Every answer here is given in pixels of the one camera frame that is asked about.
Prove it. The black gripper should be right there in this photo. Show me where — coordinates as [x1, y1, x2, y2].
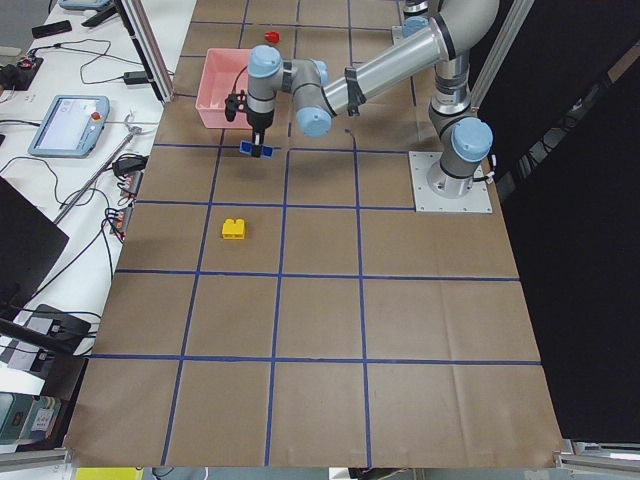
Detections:
[246, 110, 273, 157]

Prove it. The blue toy block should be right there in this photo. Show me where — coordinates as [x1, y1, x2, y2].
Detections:
[239, 140, 274, 159]

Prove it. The yellow toy block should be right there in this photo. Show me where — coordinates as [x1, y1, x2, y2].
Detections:
[221, 218, 247, 240]

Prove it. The pink plastic box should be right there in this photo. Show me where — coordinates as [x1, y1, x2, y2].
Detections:
[195, 45, 282, 130]

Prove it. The red toy block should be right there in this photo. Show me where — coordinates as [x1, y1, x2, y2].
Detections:
[264, 31, 280, 44]

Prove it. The metal rod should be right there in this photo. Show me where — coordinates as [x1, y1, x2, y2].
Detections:
[53, 115, 142, 225]

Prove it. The black power adapter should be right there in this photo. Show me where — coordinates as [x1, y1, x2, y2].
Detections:
[122, 71, 148, 85]

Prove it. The blue teach pendant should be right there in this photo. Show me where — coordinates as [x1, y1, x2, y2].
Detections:
[28, 95, 110, 158]

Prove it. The black monitor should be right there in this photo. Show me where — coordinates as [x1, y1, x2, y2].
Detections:
[1, 179, 69, 321]

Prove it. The black monitor stand base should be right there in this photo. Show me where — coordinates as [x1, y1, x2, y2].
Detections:
[15, 304, 91, 355]

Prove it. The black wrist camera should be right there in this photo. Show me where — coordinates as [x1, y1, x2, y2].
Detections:
[225, 90, 247, 122]

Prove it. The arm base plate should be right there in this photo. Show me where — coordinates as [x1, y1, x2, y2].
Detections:
[391, 26, 404, 41]
[408, 151, 493, 214]

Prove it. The aluminium frame post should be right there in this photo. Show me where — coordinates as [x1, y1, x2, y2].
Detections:
[114, 0, 175, 104]

